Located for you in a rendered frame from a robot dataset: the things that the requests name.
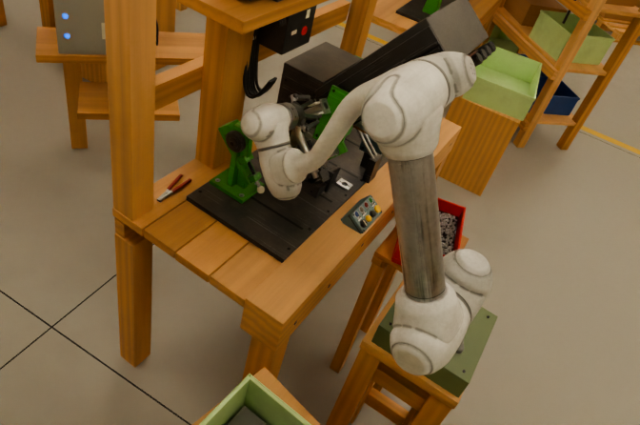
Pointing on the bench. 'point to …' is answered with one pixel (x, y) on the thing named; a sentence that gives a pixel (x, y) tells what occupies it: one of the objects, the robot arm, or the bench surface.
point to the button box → (360, 215)
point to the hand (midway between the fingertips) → (317, 109)
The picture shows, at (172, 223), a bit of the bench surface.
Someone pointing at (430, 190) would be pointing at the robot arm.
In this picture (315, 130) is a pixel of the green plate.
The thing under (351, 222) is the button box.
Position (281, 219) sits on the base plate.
